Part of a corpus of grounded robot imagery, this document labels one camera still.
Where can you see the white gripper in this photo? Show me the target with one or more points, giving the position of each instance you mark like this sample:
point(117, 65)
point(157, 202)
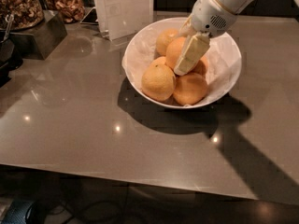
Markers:
point(209, 16)

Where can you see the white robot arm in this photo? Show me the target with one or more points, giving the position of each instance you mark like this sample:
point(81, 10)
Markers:
point(233, 6)

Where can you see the right hidden orange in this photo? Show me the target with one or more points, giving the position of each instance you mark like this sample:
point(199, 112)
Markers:
point(201, 67)

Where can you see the white paper bowl liner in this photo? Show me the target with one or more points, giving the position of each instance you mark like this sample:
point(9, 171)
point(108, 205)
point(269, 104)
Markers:
point(222, 62)

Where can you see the small middle left orange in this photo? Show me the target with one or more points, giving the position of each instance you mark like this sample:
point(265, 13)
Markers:
point(159, 61)

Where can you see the white round bowl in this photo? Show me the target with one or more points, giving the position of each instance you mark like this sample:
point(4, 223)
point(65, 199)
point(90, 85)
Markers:
point(230, 66)

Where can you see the clear acrylic sign holder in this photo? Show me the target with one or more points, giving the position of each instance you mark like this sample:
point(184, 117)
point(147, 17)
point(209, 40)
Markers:
point(120, 18)

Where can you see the small glass jar of snacks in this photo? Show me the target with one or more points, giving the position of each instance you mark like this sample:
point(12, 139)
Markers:
point(70, 10)

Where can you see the large glass jar of nuts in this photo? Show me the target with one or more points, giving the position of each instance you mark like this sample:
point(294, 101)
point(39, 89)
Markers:
point(27, 13)

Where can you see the metal serving tongs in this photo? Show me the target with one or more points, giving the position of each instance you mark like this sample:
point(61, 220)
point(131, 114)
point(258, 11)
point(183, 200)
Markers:
point(9, 20)

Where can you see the blue grey object on floor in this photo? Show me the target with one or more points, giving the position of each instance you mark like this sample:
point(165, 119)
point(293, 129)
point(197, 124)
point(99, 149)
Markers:
point(15, 211)

